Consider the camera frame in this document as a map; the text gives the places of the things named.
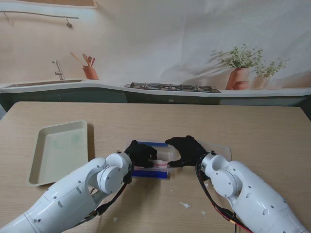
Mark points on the clear container with blue clips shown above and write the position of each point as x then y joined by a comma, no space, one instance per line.
148,173

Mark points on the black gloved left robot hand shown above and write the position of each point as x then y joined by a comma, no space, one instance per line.
141,153

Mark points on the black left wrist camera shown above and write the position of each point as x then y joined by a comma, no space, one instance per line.
128,179

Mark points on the clear lid with blue label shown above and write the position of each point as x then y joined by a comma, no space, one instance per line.
221,151

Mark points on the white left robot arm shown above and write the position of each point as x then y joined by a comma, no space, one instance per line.
68,194

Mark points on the cream rectangular tray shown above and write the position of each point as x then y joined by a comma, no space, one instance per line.
60,150

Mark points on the large white paper scrap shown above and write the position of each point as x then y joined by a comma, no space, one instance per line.
185,205

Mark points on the pink bacon slices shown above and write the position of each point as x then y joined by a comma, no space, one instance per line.
161,165

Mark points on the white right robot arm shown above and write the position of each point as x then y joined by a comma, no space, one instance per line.
243,189

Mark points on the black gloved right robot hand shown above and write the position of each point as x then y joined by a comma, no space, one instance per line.
190,150

